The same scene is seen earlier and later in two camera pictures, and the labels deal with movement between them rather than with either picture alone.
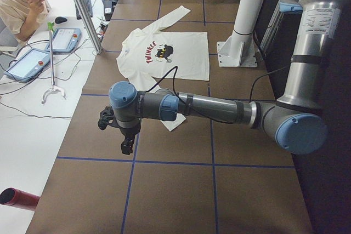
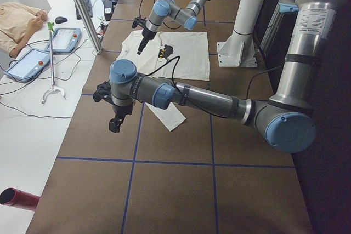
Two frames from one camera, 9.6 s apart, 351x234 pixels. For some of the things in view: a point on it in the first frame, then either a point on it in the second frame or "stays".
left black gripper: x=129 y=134 -> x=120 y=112
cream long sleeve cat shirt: x=148 y=54 stays
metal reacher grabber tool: x=51 y=28 stays
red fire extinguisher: x=12 y=197 stays
